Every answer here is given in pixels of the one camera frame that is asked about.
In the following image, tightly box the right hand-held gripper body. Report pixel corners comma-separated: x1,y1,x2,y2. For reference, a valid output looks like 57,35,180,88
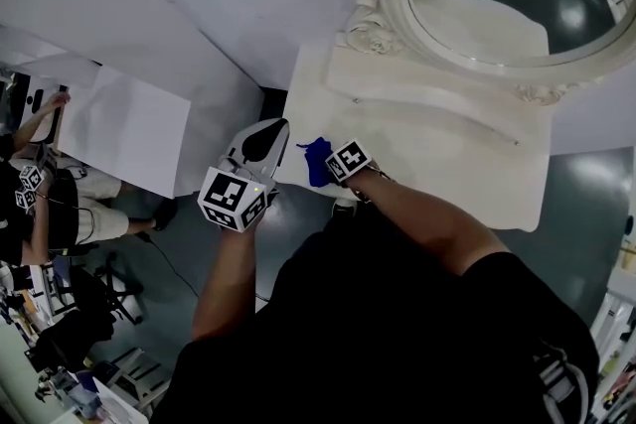
325,138,373,188

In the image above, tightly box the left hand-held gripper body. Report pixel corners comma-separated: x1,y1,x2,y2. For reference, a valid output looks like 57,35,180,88
197,117,290,233

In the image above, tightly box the blue cloth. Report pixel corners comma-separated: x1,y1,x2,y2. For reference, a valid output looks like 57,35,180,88
295,136,335,189

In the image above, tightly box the person's right forearm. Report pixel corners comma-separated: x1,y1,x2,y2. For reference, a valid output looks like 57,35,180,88
342,168,508,277

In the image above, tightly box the person's left forearm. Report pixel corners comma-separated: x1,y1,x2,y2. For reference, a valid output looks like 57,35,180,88
191,225,259,343

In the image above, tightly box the white dressing table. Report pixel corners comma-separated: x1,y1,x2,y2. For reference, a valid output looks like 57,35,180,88
271,42,554,233

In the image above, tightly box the person's black shoe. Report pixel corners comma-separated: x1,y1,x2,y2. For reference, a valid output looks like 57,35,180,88
331,197,359,220

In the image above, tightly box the white cabinet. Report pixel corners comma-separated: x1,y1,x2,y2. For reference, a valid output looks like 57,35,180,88
57,64,193,200

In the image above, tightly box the black office chair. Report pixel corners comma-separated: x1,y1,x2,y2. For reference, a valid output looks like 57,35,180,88
93,252,145,327

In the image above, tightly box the person's black shirt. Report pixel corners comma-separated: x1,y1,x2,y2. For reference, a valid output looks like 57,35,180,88
148,203,600,424

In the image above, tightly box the white ornate oval mirror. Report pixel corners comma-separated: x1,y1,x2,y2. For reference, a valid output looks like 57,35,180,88
335,0,636,105

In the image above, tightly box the white slatted stool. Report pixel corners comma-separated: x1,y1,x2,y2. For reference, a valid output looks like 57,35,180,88
106,347,173,408

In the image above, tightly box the white machine with black trim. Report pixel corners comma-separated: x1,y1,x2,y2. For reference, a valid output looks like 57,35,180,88
22,83,70,145

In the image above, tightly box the black floor cable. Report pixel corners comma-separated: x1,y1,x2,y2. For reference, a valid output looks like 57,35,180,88
136,232,200,299

